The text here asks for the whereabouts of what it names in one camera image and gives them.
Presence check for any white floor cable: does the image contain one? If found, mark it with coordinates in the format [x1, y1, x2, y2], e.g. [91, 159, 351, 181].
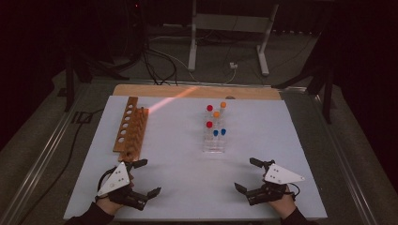
[149, 35, 237, 84]

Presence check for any white metal stand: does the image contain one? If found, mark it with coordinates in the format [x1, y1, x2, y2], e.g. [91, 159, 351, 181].
[187, 0, 280, 77]

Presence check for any black stand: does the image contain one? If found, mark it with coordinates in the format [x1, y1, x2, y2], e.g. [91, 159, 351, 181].
[63, 46, 130, 113]
[271, 31, 335, 125]

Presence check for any white table sheet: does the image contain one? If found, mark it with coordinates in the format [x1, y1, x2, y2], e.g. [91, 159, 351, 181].
[63, 95, 329, 221]

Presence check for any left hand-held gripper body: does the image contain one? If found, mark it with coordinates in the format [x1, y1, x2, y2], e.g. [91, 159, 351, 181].
[96, 160, 148, 211]

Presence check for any bundle of black cables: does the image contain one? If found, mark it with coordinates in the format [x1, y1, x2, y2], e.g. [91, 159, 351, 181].
[141, 43, 178, 86]

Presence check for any clear plastic tube rack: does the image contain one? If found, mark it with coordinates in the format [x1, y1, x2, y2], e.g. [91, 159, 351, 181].
[201, 107, 227, 155]

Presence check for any black floor cable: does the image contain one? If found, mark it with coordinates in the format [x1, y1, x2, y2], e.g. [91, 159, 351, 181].
[18, 108, 105, 223]

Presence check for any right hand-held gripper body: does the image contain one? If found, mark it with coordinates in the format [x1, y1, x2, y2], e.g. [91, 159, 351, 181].
[245, 159, 306, 207]

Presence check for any aluminium floor rail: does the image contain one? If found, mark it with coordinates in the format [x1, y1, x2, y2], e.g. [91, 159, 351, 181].
[0, 83, 92, 225]
[311, 93, 378, 225]

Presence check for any wooden test tube rack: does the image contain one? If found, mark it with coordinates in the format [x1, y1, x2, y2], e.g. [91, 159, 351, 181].
[112, 96, 150, 164]

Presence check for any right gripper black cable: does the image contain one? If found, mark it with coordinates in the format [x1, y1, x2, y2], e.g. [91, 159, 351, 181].
[285, 182, 301, 202]

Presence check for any person's left hand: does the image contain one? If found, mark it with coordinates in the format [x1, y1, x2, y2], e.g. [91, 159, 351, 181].
[95, 195, 125, 217]

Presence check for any person's right hand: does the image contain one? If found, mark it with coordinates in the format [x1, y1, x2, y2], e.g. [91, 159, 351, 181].
[268, 186, 298, 220]

